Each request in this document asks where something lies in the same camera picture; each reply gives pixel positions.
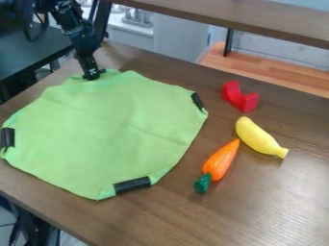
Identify red toy block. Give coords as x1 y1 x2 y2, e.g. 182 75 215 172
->
219 80 262 114

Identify yellow toy banana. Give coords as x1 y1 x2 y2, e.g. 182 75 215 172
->
234 115 291 160

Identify orange toy carrot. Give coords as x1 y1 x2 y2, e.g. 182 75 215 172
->
192 137 242 195

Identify green cloth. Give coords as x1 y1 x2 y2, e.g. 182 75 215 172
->
0 68 210 202

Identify white cabinet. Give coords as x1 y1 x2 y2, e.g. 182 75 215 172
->
150 12 212 63

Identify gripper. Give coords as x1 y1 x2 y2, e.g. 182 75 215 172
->
67 27 107 82

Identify wooden table with black legs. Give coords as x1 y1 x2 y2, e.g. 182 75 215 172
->
90 0 329 58

